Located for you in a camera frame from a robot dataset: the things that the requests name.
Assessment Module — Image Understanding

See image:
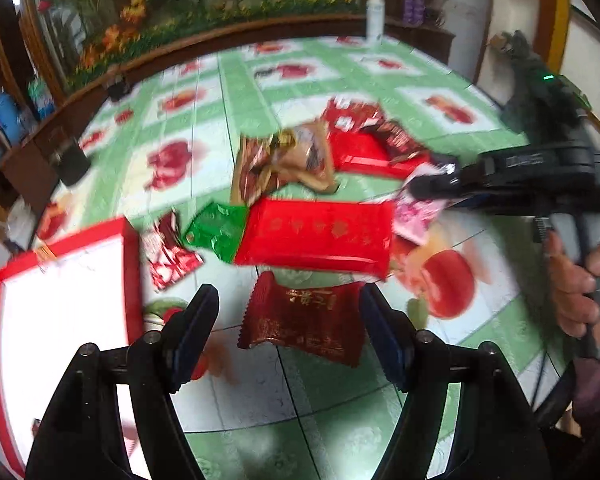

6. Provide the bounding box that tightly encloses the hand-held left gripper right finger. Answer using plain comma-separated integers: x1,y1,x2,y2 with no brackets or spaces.
358,284,561,480

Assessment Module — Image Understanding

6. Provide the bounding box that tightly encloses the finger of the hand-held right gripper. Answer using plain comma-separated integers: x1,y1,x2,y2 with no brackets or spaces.
409,160,483,201

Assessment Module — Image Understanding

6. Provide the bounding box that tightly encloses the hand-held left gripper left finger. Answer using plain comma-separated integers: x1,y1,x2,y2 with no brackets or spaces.
25,284,221,480

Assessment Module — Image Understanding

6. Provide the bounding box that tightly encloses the pink snack packet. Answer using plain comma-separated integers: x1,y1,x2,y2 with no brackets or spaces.
392,192,448,246

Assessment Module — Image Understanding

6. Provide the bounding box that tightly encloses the small red picture snack packet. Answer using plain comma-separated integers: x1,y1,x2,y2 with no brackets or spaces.
140,211,205,293

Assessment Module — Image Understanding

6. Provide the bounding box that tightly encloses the dark red snack packet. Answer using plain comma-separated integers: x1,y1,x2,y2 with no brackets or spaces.
236,271,368,368

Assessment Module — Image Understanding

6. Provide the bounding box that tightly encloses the large red snack packet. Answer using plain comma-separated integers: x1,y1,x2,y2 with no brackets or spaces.
232,197,396,281
327,130,431,181

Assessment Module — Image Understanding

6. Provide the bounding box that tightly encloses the red and white box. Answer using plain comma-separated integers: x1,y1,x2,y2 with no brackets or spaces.
0,216,153,480

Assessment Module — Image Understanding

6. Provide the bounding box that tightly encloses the person's right forearm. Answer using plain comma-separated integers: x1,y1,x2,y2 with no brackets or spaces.
545,345,600,461

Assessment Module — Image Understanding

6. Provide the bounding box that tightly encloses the person's right hand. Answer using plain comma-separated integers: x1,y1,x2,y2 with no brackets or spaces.
542,232,600,341

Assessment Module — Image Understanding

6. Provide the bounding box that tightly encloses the dark brown snack packet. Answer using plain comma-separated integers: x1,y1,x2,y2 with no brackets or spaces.
367,120,428,166

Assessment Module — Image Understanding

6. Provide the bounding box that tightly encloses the green snack packet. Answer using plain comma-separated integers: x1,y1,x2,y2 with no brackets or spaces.
182,201,251,265

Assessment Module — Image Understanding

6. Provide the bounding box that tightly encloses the tan snack packet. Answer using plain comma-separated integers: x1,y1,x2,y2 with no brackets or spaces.
275,120,341,196

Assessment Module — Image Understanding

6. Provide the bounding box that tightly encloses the wooden corner shelf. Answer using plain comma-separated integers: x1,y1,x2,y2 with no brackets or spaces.
385,0,456,63

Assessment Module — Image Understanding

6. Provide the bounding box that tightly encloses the white spray bottle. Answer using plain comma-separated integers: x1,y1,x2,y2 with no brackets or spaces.
365,0,385,41

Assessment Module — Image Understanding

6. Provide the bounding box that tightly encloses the black jar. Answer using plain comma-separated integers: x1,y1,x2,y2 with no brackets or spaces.
105,74,132,102
55,137,92,187

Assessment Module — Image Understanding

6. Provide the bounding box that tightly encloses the green fruit-print tablecloth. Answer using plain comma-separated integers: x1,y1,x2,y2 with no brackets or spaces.
35,35,581,480

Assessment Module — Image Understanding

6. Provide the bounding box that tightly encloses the wooden cabinet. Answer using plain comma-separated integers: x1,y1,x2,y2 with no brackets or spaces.
0,60,76,226

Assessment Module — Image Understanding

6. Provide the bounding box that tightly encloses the green plastic pack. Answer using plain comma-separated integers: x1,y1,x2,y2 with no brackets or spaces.
27,77,56,118

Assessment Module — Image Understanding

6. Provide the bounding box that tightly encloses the blue thermos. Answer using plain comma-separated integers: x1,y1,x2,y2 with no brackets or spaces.
0,91,23,143

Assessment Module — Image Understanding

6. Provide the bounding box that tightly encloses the black cable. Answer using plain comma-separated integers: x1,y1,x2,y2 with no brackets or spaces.
527,337,556,413

